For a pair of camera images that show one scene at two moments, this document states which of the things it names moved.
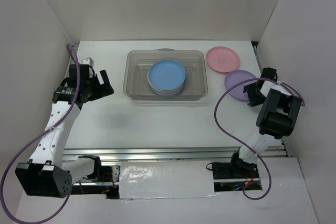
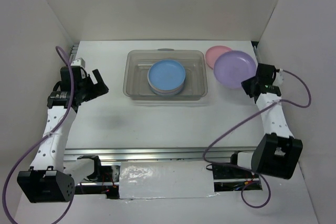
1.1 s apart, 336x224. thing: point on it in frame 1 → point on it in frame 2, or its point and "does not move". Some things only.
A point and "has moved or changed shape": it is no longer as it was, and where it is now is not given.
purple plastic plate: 235,77 has moved or changed shape
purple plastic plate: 170,94 does not move
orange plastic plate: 164,91 does not move
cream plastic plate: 169,93 does not move
